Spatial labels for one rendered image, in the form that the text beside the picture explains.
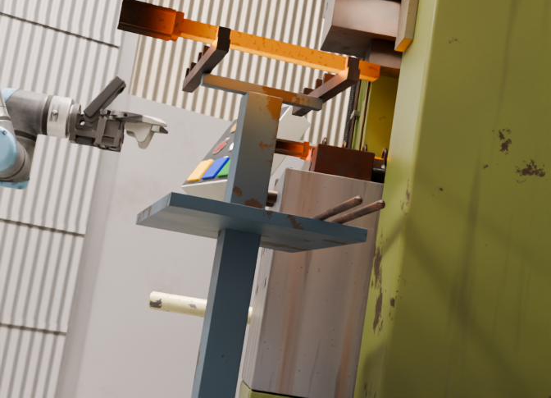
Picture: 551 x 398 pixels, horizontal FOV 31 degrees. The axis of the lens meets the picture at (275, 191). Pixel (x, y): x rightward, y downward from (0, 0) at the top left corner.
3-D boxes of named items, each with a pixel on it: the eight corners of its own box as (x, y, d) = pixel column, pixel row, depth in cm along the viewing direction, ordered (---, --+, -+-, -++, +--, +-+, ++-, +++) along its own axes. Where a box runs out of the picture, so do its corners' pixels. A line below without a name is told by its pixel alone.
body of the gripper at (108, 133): (123, 153, 221) (70, 144, 221) (130, 116, 223) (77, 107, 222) (120, 147, 214) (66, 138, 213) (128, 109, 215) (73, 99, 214)
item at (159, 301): (147, 309, 247) (151, 289, 248) (148, 310, 252) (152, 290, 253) (319, 337, 250) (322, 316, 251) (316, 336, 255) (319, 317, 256)
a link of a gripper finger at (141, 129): (163, 146, 215) (125, 142, 217) (168, 120, 215) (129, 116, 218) (158, 143, 212) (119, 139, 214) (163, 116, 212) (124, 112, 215)
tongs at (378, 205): (385, 209, 124) (387, 200, 124) (353, 203, 123) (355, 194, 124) (298, 241, 183) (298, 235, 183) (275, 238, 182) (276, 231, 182)
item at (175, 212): (169, 205, 139) (171, 191, 139) (135, 224, 178) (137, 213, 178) (366, 242, 146) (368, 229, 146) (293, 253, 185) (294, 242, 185)
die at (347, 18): (330, 25, 217) (337, -16, 219) (319, 50, 237) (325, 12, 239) (514, 58, 220) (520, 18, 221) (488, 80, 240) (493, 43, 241)
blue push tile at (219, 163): (212, 176, 267) (228, 156, 270) (200, 177, 274) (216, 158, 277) (217, 180, 268) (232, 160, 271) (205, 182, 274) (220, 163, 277)
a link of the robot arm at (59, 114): (58, 100, 222) (52, 90, 213) (79, 104, 223) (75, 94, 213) (50, 139, 221) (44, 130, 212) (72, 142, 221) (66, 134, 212)
